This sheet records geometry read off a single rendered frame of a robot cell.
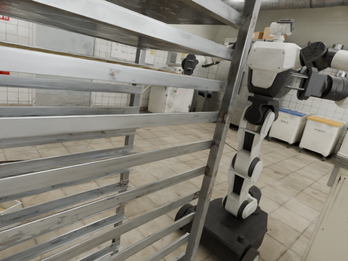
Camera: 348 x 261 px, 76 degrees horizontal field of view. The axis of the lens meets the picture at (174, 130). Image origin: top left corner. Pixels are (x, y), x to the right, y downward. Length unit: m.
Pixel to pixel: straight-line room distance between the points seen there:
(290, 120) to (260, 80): 3.74
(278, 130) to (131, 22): 4.91
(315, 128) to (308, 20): 2.39
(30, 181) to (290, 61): 1.28
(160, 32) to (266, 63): 1.01
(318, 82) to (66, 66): 0.85
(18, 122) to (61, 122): 0.06
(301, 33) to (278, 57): 4.62
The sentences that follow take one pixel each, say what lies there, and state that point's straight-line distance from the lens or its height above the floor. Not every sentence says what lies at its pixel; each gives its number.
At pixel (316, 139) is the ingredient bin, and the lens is 5.00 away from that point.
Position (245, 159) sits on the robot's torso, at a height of 0.68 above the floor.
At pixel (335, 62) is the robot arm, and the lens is 1.38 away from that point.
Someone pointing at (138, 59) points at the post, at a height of 1.17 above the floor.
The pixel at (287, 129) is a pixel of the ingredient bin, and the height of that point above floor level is 0.38.
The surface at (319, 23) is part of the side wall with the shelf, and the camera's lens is 5.96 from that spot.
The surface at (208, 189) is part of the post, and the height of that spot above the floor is 0.82.
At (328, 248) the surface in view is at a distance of 1.59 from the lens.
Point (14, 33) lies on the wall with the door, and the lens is 4.55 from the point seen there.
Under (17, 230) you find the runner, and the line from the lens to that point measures 0.46.
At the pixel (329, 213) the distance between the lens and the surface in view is 1.52.
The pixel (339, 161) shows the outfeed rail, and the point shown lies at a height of 0.86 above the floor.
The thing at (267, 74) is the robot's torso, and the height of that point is 1.23.
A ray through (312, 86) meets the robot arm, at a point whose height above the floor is 1.19.
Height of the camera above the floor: 1.17
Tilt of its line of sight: 16 degrees down
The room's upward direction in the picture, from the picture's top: 11 degrees clockwise
